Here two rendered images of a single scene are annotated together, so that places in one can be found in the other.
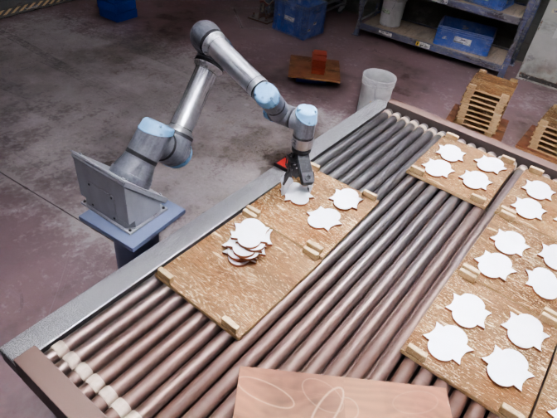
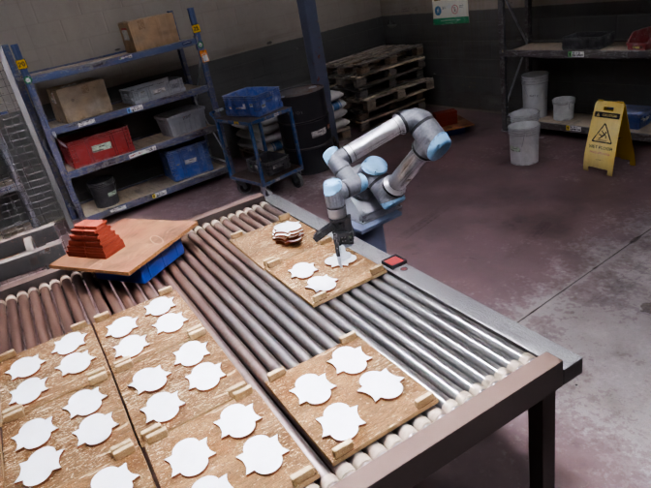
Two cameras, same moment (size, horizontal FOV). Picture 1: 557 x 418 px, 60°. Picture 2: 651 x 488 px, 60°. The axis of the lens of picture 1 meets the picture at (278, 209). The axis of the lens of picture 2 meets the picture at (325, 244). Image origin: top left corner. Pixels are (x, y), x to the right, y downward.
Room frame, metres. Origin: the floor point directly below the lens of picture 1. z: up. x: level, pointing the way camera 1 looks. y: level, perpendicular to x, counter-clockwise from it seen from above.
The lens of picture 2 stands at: (2.49, -1.89, 2.05)
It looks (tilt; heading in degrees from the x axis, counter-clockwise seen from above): 26 degrees down; 121
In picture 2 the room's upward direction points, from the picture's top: 11 degrees counter-clockwise
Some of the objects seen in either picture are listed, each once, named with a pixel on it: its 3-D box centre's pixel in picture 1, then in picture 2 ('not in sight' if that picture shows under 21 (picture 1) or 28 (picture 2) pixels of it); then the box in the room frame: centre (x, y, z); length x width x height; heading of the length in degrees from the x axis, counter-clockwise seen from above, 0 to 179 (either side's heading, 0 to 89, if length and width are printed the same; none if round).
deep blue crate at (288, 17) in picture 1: (299, 15); not in sight; (5.83, 0.05, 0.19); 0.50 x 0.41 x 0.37; 55
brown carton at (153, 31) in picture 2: not in sight; (149, 32); (-2.06, 2.98, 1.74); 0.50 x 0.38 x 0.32; 62
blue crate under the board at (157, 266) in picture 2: not in sight; (139, 257); (0.46, -0.22, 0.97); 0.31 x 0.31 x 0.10; 1
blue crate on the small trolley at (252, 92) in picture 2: not in sight; (252, 102); (-0.87, 2.86, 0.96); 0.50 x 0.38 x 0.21; 167
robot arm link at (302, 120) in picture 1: (304, 122); (334, 194); (1.48, -0.05, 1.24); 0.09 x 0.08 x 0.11; 63
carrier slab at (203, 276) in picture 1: (240, 268); (278, 240); (1.05, 0.09, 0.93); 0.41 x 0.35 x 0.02; 146
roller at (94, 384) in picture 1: (305, 212); (326, 273); (1.40, -0.10, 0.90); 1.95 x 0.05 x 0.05; 147
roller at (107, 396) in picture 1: (316, 219); (316, 278); (1.38, -0.15, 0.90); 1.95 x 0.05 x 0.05; 147
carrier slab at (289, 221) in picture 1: (312, 206); (324, 270); (1.41, -0.13, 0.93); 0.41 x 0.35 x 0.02; 148
